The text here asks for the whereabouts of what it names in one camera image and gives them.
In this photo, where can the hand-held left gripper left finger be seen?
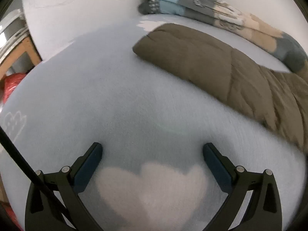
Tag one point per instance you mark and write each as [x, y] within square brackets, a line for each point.
[87, 168]

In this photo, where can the white grey stacked boards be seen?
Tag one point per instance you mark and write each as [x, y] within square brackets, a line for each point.
[12, 26]

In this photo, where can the light blue cloud bed sheet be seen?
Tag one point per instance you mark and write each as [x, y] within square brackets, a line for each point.
[96, 89]

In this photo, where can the wooden cabinet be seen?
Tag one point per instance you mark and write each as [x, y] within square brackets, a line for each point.
[26, 50]

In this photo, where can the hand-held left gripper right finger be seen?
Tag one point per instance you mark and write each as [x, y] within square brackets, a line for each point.
[217, 168]

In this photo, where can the patchwork cartoon print blanket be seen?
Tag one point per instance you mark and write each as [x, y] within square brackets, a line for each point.
[204, 7]

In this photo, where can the olive quilted puffer jacket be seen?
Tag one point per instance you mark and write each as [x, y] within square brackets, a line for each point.
[192, 57]

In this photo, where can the red plastic bag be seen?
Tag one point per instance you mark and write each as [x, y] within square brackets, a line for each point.
[10, 84]

